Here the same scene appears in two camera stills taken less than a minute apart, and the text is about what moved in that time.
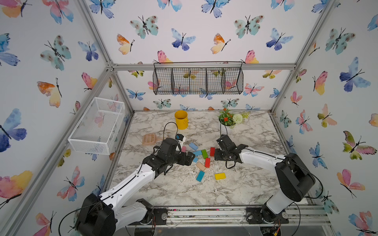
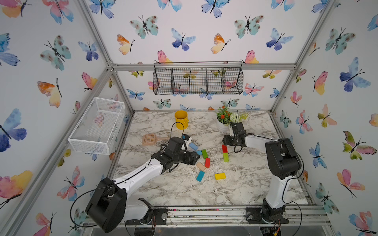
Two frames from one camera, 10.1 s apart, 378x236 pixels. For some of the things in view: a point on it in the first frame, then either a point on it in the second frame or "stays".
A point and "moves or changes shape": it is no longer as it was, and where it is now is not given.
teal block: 200,176 stays
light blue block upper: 195,147 stays
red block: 207,162 stays
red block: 212,151 moves or changes shape
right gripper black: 216,154 → 226,139
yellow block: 220,176 stays
